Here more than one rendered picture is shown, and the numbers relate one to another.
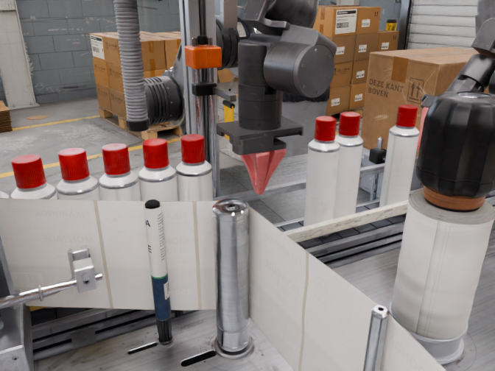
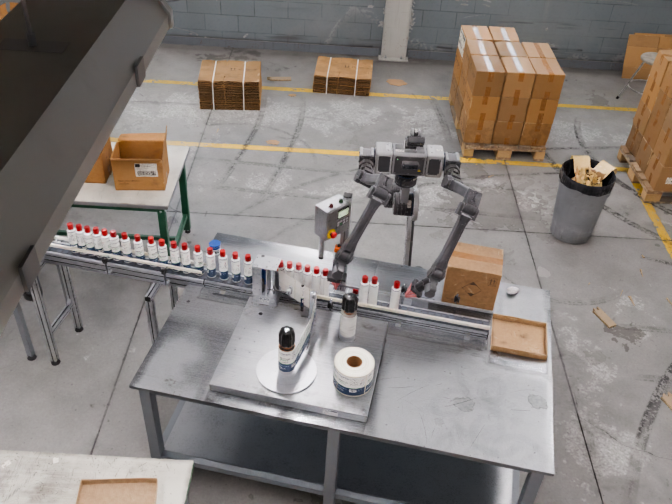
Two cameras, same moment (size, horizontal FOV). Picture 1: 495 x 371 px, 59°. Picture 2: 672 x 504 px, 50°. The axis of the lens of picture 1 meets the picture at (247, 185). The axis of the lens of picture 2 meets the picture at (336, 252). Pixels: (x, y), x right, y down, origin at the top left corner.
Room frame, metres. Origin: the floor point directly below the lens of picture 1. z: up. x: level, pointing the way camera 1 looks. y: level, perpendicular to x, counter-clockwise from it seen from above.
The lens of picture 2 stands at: (-1.86, -1.76, 3.67)
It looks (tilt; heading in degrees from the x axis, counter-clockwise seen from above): 39 degrees down; 36
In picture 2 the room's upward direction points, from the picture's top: 4 degrees clockwise
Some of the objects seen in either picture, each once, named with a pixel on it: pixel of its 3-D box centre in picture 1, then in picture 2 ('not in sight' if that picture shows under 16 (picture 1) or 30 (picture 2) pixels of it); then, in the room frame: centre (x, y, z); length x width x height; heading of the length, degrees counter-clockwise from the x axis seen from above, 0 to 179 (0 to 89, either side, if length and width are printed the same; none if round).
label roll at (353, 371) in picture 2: not in sight; (353, 371); (0.18, -0.43, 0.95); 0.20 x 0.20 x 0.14
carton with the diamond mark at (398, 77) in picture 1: (435, 104); (472, 275); (1.20, -0.52, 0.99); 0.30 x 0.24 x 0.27; 116
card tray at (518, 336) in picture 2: not in sight; (519, 336); (1.07, -0.92, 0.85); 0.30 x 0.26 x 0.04; 116
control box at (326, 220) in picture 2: not in sight; (332, 217); (0.66, 0.11, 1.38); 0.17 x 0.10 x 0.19; 171
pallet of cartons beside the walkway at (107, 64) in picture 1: (153, 80); (501, 90); (4.54, 0.96, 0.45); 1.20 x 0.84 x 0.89; 38
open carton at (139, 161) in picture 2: not in sight; (140, 156); (0.78, 1.89, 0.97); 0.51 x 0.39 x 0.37; 42
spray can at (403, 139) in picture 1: (399, 160); (395, 295); (0.76, -0.28, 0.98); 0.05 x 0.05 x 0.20
